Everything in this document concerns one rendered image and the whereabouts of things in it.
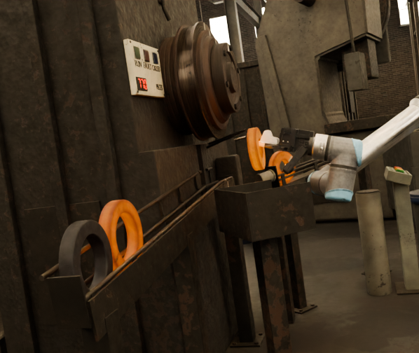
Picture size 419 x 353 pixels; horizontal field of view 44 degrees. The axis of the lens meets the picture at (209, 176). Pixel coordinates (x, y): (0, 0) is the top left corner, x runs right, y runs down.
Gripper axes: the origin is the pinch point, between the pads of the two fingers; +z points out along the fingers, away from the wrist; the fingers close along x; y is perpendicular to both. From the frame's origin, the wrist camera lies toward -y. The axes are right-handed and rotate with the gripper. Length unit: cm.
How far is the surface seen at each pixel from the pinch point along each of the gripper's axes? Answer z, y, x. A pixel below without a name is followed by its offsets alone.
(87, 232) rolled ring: 17, -16, 89
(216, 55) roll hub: 21.2, 29.9, -9.2
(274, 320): -19, -50, 32
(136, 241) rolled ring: 15, -23, 65
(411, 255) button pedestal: -70, -51, -82
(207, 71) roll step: 22.7, 23.4, -4.0
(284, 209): -17.7, -13.5, 40.5
